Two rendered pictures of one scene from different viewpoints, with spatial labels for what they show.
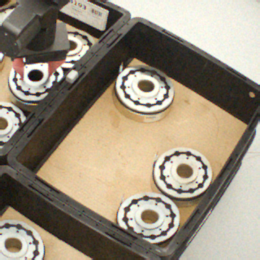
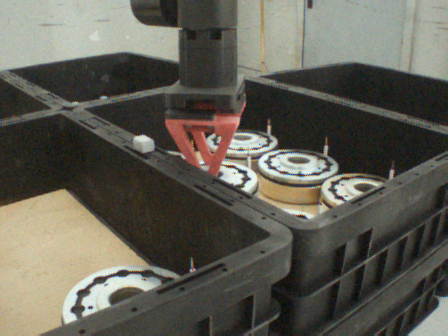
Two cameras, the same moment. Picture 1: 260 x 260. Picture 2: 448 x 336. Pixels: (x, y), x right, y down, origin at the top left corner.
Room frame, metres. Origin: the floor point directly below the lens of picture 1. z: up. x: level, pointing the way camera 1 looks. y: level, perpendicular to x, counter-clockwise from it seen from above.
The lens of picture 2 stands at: (1.02, -0.23, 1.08)
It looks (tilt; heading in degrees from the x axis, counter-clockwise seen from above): 23 degrees down; 119
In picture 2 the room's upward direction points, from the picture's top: straight up
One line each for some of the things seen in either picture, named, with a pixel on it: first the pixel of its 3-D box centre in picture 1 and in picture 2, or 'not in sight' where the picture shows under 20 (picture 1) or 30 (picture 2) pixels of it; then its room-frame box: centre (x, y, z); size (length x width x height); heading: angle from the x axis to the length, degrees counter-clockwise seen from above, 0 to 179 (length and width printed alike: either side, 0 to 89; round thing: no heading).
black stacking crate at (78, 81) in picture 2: not in sight; (108, 105); (0.45, 0.38, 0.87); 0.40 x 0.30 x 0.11; 158
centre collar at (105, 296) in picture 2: (145, 86); (128, 300); (0.83, -0.03, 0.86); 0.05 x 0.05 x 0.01
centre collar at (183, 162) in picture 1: (184, 171); not in sight; (0.68, -0.12, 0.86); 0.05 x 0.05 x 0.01
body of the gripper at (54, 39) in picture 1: (38, 32); (208, 64); (0.79, 0.16, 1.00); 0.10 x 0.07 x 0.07; 112
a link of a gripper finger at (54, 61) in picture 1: (42, 58); (207, 136); (0.80, 0.15, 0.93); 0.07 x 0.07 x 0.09; 22
